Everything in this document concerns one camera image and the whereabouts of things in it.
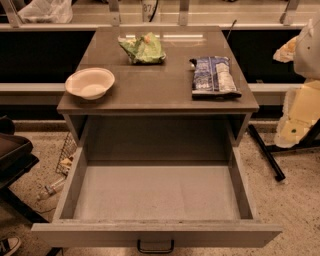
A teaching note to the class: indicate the green jalapeno chip bag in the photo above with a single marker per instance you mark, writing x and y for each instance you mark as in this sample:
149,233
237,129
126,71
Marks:
145,49

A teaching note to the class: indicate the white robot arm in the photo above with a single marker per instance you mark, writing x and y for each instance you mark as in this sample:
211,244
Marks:
301,108

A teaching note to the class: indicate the grey drawer cabinet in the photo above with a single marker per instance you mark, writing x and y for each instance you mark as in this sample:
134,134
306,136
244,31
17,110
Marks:
158,89

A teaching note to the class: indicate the blue chip bag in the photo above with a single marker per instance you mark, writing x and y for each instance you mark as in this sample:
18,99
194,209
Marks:
212,78

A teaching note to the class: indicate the open grey top drawer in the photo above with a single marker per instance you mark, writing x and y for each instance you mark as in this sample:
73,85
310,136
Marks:
156,179

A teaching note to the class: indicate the white plastic bag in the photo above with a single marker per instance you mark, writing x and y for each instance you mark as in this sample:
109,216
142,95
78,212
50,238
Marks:
47,11

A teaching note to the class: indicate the white paper bowl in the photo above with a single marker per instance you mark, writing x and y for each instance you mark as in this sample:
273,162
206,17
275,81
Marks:
90,83

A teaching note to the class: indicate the clear plastic bottle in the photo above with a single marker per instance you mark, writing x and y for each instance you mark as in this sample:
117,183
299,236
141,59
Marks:
50,190

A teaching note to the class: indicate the black chair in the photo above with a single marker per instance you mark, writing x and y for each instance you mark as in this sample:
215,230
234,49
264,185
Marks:
16,159

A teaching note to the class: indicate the black and white sneaker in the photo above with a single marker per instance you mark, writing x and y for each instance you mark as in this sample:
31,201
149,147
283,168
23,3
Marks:
8,246

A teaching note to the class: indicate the wire basket on floor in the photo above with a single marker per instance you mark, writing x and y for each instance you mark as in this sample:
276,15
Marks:
66,156

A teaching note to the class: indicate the black drawer handle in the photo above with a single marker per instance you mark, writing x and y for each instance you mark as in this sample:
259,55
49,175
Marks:
155,247

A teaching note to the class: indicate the black table leg frame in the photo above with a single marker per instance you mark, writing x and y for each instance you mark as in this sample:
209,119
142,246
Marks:
311,140

